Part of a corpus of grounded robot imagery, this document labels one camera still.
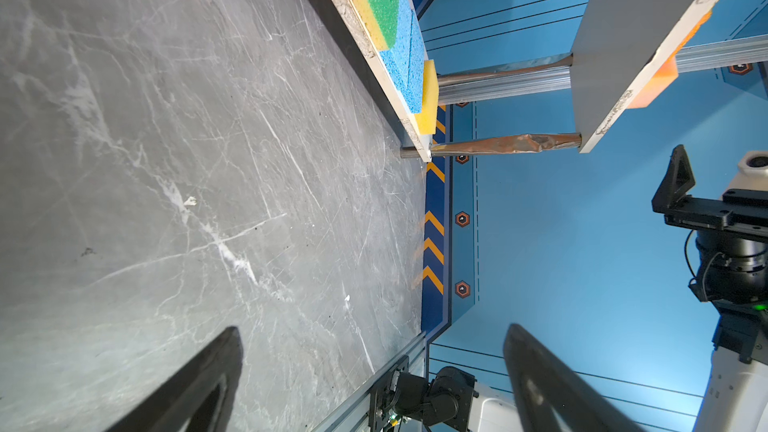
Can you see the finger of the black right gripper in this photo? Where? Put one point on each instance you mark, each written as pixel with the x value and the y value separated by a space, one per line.
pixel 672 194

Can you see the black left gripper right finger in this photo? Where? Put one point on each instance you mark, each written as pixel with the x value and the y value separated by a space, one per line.
pixel 549 396

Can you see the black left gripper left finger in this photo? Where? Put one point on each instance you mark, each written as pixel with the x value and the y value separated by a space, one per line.
pixel 200 396

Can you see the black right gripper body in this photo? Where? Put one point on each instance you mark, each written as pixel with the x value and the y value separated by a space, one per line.
pixel 741 213

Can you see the pink sponge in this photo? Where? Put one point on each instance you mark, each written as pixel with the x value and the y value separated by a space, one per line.
pixel 661 80

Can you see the yellow sponge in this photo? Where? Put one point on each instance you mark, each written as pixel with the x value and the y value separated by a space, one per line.
pixel 426 120

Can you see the blue sponge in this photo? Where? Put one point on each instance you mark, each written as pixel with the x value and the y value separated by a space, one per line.
pixel 414 84
pixel 397 58

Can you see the orange sponge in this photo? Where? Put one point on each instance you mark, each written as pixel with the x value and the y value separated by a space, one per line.
pixel 693 32

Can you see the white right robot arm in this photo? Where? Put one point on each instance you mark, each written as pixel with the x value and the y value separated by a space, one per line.
pixel 731 276

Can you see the white two-tier shelf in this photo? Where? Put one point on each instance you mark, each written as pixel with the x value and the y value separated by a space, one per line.
pixel 631 29

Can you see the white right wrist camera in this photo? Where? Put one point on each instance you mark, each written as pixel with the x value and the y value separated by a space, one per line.
pixel 752 174

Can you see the aluminium front rail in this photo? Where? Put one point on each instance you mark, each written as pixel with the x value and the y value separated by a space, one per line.
pixel 357 412

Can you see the aluminium corner post right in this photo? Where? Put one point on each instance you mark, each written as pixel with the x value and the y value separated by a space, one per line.
pixel 562 72

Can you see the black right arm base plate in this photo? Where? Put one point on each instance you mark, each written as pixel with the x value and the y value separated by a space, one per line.
pixel 383 395

